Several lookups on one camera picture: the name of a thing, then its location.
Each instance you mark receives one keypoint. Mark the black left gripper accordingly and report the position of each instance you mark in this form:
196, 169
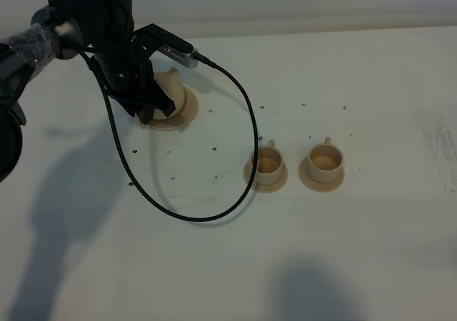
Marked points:
121, 53

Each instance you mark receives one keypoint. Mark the beige teapot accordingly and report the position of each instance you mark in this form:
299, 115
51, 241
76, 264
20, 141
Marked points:
170, 82

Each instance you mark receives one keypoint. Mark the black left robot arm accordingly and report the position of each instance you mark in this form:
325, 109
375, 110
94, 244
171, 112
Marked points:
23, 57

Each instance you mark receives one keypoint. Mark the beige teapot saucer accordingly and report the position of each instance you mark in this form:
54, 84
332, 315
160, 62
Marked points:
178, 121

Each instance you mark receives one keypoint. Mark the left beige teacup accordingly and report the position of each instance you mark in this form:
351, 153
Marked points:
269, 164

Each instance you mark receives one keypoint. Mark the beige teacup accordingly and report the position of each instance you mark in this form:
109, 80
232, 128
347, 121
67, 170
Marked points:
325, 162
269, 164

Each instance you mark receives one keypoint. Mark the left cup saucer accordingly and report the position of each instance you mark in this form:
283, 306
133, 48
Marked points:
261, 188

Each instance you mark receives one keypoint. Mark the cup saucer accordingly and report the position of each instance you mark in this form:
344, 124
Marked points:
261, 188
315, 185

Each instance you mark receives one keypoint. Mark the right beige teacup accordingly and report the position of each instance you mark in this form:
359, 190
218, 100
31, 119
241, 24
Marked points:
325, 162

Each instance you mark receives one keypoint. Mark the right cup saucer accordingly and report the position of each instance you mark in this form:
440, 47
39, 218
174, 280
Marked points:
315, 185

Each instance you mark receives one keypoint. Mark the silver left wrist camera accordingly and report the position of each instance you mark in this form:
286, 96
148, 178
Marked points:
185, 59

